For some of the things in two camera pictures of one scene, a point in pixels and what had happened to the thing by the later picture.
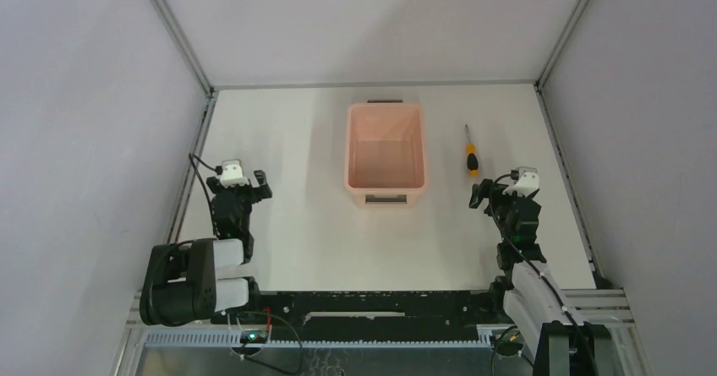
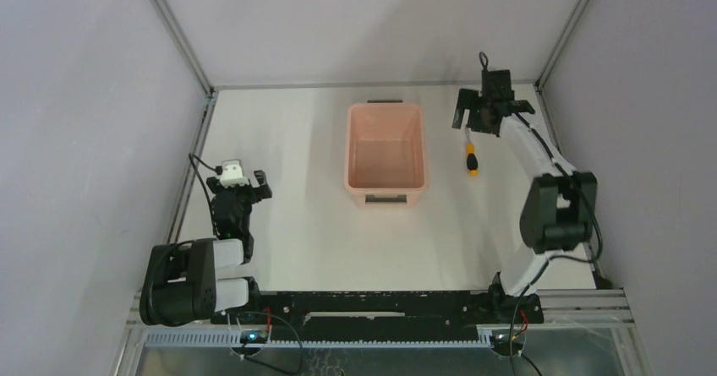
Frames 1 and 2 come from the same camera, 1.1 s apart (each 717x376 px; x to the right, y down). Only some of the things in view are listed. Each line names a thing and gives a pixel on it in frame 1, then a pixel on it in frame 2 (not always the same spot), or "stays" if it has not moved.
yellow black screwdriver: (472, 157) stays
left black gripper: (238, 190) stays
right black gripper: (505, 196) to (481, 112)
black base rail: (462, 315) stays
